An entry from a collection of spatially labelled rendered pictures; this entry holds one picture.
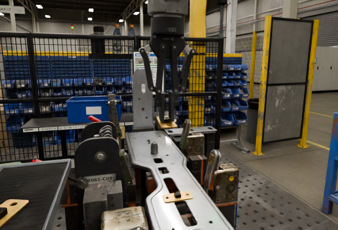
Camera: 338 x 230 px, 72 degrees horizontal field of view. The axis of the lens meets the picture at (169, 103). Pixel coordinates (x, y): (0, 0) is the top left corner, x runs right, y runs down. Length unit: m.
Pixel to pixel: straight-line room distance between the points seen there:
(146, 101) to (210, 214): 0.84
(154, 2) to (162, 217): 0.50
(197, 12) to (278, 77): 2.29
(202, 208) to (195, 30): 1.32
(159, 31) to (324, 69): 12.01
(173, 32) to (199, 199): 0.46
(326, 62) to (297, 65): 8.44
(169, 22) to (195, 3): 1.28
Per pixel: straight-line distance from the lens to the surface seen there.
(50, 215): 0.41
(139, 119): 1.37
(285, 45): 3.87
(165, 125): 0.55
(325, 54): 12.39
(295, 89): 4.11
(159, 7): 0.51
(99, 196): 0.56
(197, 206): 0.69
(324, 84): 12.55
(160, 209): 0.68
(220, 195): 0.82
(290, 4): 8.38
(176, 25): 0.52
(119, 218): 0.52
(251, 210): 1.26
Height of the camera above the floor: 1.38
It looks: 10 degrees down
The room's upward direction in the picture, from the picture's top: straight up
